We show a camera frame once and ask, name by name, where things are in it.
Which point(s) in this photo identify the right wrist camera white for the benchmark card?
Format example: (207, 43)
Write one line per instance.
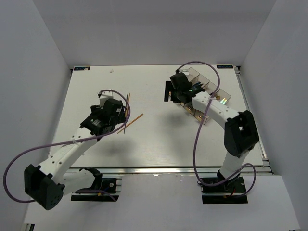
(185, 72)

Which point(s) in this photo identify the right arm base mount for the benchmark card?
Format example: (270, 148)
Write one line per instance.
(227, 193)

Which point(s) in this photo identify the blue label sticker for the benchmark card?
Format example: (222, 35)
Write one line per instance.
(81, 68)
(224, 66)

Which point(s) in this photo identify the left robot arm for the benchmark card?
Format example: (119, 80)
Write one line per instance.
(47, 183)

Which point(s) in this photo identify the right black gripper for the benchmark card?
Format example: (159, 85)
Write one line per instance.
(169, 87)

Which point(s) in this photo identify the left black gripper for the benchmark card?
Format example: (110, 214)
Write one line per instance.
(121, 118)

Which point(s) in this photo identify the aluminium table rail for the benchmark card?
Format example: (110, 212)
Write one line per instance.
(161, 170)

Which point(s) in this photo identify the right blue label sticker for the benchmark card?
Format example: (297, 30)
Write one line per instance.
(224, 66)

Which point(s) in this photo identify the left blue label sticker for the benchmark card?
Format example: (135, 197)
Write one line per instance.
(81, 68)

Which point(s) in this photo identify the orange chopstick diagonal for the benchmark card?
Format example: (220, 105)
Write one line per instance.
(131, 122)

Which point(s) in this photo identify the iridescent fork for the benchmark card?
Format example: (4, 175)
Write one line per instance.
(223, 101)

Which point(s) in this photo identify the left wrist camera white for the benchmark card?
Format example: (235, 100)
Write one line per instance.
(103, 96)

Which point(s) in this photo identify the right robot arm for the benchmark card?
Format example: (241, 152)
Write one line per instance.
(240, 131)

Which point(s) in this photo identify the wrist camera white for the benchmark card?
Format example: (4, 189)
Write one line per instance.
(103, 96)
(185, 72)

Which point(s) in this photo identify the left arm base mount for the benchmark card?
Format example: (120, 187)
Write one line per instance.
(101, 190)

